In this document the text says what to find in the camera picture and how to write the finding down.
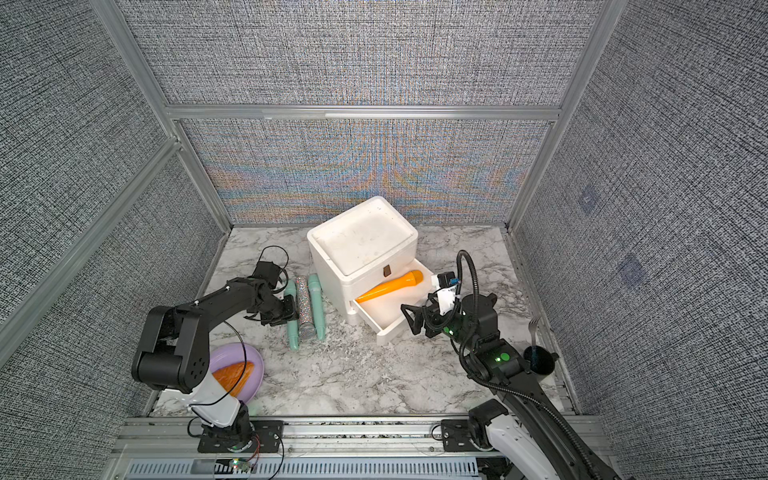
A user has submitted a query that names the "mint green microphone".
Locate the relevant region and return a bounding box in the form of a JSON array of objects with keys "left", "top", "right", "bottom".
[
  {"left": 284, "top": 280, "right": 300, "bottom": 351},
  {"left": 308, "top": 273, "right": 326, "bottom": 341}
]

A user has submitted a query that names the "white drawer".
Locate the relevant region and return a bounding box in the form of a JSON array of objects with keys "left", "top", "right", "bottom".
[{"left": 351, "top": 259, "right": 436, "bottom": 346}]

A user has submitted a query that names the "orange microphone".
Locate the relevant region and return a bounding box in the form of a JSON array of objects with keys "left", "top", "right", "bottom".
[{"left": 356, "top": 270, "right": 424, "bottom": 303}]

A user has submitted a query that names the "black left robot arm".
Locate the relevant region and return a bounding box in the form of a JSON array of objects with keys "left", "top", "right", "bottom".
[{"left": 131, "top": 260, "right": 298, "bottom": 435}]

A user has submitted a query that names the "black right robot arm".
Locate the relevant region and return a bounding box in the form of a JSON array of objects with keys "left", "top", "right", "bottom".
[{"left": 401, "top": 294, "right": 620, "bottom": 479}]

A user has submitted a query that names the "white drawer cabinet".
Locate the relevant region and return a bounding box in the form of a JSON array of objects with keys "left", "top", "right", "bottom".
[{"left": 307, "top": 196, "right": 418, "bottom": 321}]

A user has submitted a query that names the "purple plate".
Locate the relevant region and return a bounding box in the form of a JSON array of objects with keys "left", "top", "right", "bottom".
[{"left": 210, "top": 343, "right": 264, "bottom": 403}]

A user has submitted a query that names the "orange pastry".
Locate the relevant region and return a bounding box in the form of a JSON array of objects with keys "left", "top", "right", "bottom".
[{"left": 213, "top": 361, "right": 255, "bottom": 397}]

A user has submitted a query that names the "dark cup with fork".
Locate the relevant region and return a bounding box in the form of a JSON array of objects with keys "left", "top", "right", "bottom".
[{"left": 523, "top": 317, "right": 559, "bottom": 376}]

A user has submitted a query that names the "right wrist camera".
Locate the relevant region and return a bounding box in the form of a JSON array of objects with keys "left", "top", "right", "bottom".
[{"left": 431, "top": 271, "right": 460, "bottom": 316}]

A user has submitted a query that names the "left camera cable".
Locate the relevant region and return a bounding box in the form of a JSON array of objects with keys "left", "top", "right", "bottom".
[{"left": 257, "top": 244, "right": 291, "bottom": 283}]

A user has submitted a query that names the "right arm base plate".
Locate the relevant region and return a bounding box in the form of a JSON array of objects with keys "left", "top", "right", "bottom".
[{"left": 440, "top": 419, "right": 480, "bottom": 453}]

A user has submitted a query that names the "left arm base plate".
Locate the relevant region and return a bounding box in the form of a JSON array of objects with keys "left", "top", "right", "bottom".
[{"left": 197, "top": 420, "right": 285, "bottom": 454}]

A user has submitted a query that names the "aluminium front rail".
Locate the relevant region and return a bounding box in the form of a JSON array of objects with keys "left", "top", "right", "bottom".
[{"left": 102, "top": 414, "right": 522, "bottom": 479}]

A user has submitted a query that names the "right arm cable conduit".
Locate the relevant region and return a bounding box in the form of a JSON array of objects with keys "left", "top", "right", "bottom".
[{"left": 452, "top": 250, "right": 607, "bottom": 480}]

